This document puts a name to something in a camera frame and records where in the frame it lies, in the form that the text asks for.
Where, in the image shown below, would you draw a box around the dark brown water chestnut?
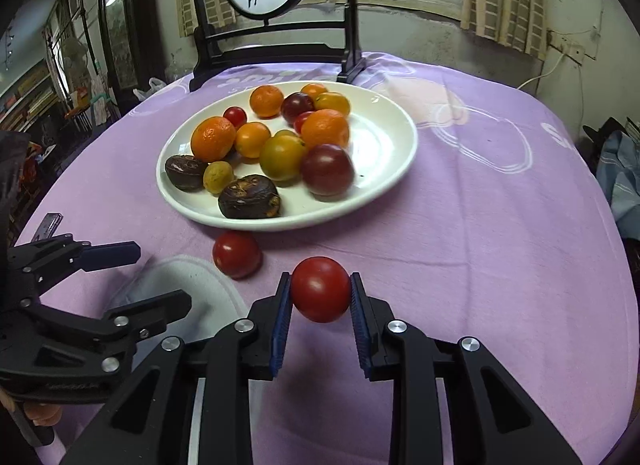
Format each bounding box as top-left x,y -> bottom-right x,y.
165,155 -> 209,191
218,174 -> 281,219

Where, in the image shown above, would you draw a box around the large orange mandarin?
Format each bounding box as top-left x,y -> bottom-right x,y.
300,109 -> 350,150

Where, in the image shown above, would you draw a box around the small orange mandarin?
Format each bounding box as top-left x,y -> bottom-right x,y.
249,85 -> 285,119
190,116 -> 236,163

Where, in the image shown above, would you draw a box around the blue clothes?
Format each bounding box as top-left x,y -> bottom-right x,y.
595,132 -> 640,226

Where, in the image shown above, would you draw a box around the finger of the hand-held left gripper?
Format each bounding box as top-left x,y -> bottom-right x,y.
10,234 -> 142,296
20,290 -> 193,371

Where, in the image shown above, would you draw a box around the yellow-orange citrus fruit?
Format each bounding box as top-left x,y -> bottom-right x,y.
314,92 -> 351,118

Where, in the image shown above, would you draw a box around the wall power socket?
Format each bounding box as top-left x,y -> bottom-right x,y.
547,30 -> 586,63

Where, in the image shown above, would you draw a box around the white oval plate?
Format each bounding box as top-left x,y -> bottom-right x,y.
156,80 -> 418,232

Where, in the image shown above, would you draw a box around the white plastic bag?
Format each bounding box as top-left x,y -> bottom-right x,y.
132,78 -> 166,103

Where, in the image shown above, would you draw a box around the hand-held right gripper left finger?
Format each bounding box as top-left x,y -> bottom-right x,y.
60,271 -> 294,465

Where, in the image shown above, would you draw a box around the dark wooden framed mirror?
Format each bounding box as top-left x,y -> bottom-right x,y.
96,0 -> 168,96

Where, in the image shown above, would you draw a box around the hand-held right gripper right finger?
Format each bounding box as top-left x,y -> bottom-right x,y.
349,271 -> 583,465

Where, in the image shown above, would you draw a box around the small silver device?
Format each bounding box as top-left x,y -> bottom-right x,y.
31,214 -> 63,243

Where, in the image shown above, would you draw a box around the dark red plum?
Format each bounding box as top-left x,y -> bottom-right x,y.
281,92 -> 316,126
300,144 -> 356,197

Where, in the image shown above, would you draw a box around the person's left hand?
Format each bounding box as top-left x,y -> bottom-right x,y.
0,385 -> 63,427

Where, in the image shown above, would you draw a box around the bookshelf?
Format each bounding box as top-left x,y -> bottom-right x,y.
0,58 -> 66,133

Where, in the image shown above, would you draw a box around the electric fan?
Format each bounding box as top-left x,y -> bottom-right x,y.
60,38 -> 88,91

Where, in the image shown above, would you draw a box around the small orange tomato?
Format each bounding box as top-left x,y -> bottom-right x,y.
234,122 -> 272,159

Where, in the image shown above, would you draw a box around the greenish yellow orange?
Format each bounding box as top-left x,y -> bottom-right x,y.
259,135 -> 308,182

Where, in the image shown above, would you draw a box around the white power cable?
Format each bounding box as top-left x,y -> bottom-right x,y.
517,50 -> 566,91

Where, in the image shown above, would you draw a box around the purple tablecloth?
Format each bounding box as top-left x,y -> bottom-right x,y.
10,50 -> 640,465

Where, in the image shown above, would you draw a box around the black tripod stand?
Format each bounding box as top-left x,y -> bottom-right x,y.
74,0 -> 103,101

